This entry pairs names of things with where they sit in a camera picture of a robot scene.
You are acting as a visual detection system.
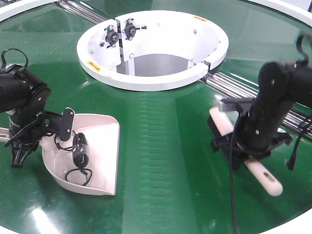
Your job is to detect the pink hand broom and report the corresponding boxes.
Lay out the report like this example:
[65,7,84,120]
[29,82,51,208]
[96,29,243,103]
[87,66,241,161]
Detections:
[208,107,283,196]

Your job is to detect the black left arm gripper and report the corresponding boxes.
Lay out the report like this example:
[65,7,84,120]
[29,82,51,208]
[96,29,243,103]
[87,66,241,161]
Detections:
[3,105,75,169]

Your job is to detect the black bearing block right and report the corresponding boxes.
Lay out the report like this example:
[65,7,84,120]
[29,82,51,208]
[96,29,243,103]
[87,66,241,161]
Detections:
[122,18,147,40]

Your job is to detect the white outer rim left segment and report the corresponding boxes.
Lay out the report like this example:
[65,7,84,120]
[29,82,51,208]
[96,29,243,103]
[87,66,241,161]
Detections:
[0,0,55,21]

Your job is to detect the steel conveyor rollers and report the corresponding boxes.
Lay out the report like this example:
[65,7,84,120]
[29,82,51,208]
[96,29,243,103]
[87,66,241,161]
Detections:
[200,72,308,134]
[56,0,108,24]

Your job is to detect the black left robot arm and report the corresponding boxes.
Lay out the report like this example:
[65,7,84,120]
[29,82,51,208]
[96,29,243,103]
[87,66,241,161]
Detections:
[0,49,75,169]

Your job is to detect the black cable bundle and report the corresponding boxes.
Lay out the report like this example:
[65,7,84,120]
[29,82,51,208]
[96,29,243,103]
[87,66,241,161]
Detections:
[54,132,93,187]

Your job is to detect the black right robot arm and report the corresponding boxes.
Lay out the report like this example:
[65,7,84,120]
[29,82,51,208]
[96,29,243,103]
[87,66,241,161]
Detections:
[212,33,312,170]

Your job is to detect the black bearing block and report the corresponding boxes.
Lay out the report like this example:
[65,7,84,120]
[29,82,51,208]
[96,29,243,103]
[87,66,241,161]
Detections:
[105,25,119,48]
[122,18,147,40]

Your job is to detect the steel conveyor rollers right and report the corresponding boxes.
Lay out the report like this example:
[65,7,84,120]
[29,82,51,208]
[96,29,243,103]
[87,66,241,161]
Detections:
[200,72,308,134]

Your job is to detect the white outer conveyor rim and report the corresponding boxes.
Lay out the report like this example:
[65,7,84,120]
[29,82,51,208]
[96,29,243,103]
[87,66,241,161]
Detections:
[248,0,312,27]

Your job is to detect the pink dustpan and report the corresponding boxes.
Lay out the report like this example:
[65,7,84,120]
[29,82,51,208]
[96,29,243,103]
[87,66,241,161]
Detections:
[0,113,121,196]

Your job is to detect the steel conveyor rollers far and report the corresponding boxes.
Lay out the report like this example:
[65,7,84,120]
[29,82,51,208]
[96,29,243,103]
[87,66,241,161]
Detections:
[56,0,108,24]

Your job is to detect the black bearing block left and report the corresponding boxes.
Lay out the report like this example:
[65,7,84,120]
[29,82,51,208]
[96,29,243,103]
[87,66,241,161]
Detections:
[105,25,119,48]

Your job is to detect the white inner conveyor ring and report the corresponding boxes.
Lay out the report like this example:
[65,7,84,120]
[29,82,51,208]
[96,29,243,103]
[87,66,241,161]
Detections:
[76,10,230,92]

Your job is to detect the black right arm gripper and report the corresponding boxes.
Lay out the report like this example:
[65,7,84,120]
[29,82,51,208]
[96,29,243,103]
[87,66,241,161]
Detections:
[211,133,293,171]

